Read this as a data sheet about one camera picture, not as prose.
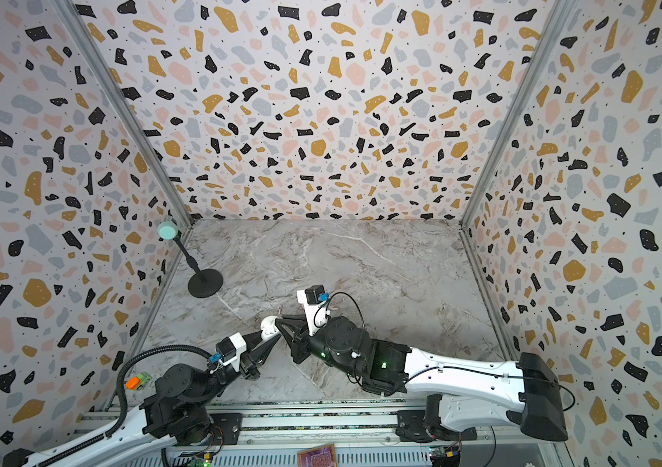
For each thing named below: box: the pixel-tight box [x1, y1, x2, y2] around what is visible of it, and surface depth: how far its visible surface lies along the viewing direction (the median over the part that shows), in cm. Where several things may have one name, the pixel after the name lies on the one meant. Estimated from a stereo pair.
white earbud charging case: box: [259, 315, 282, 341], surface depth 63 cm
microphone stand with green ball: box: [157, 220, 224, 299], surface depth 102 cm
